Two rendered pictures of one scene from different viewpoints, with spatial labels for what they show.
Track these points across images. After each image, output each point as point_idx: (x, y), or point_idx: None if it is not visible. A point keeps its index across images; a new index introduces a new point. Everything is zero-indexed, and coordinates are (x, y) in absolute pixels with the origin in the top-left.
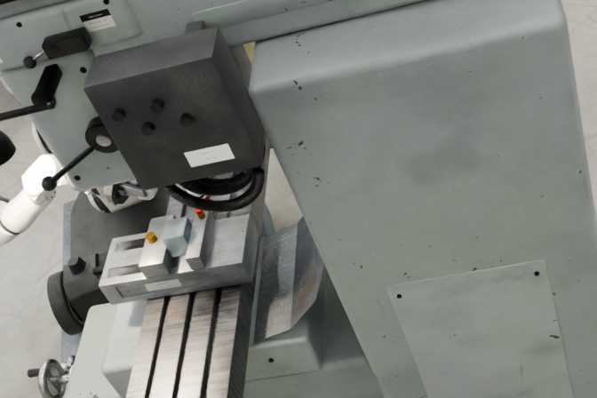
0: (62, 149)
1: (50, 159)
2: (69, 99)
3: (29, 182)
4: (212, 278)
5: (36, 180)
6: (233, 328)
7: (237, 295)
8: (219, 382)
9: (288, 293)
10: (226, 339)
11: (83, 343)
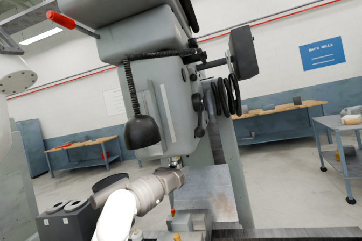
0: (189, 112)
1: (123, 190)
2: (187, 80)
3: (112, 228)
4: (209, 231)
5: (121, 218)
6: (242, 229)
7: (219, 229)
8: (281, 232)
9: (215, 224)
10: (250, 232)
11: None
